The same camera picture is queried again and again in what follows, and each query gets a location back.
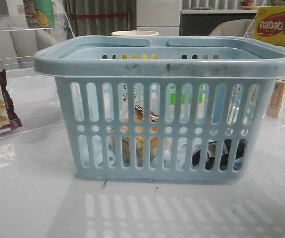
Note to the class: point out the packaged bread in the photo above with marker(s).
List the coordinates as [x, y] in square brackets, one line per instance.
[140, 141]

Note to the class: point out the light blue plastic basket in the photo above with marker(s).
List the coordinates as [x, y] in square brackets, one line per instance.
[100, 79]

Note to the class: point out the colourful rubik's cube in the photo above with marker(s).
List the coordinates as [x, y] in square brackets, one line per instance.
[187, 93]

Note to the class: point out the white paper cup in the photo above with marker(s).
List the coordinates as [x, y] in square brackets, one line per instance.
[136, 33]

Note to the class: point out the white drawer cabinet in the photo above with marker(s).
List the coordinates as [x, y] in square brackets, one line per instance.
[162, 16]

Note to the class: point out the clear acrylic left shelf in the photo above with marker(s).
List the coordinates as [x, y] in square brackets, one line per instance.
[18, 42]

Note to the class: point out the beige small carton box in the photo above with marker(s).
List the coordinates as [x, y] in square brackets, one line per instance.
[276, 105]

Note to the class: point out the beige chair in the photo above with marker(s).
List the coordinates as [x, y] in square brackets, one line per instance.
[233, 28]

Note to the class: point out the green cartoon snack bag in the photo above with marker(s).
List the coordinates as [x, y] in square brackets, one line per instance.
[39, 13]

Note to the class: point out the yellow nabati wafer box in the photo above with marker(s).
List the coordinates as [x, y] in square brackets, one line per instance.
[270, 25]

